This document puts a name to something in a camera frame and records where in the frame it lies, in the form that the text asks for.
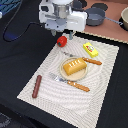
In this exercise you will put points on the grey green gripper finger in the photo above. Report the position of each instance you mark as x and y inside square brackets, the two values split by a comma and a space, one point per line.
[70, 35]

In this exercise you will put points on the pale green gripper finger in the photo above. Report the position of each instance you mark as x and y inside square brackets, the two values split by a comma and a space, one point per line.
[54, 32]

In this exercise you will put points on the red toy tomato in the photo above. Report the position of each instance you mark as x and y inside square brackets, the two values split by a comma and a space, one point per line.
[62, 41]

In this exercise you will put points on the yellow snack box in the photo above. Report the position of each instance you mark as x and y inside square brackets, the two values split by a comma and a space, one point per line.
[90, 49]

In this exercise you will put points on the orange toy bread loaf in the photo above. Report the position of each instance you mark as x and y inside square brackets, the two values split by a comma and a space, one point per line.
[74, 66]

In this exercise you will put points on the brown toy sausage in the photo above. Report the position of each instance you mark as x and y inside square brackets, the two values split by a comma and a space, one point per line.
[36, 87]

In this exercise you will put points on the pink brown board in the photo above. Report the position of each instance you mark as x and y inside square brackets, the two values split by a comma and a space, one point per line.
[109, 29]

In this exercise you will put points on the round beige plate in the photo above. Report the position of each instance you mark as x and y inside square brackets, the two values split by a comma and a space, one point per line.
[75, 76]

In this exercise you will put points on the beige woven placemat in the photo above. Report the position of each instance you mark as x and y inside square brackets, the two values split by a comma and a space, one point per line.
[76, 99]

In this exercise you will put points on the beige bowl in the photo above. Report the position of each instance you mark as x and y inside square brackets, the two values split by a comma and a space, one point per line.
[124, 16]

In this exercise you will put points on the grey saucepan with handle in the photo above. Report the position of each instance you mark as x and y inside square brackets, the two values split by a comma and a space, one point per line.
[95, 16]

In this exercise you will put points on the knife with orange handle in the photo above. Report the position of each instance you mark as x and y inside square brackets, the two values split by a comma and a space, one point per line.
[85, 59]

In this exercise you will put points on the fork with orange handle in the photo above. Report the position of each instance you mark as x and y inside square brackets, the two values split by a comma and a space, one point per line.
[74, 84]

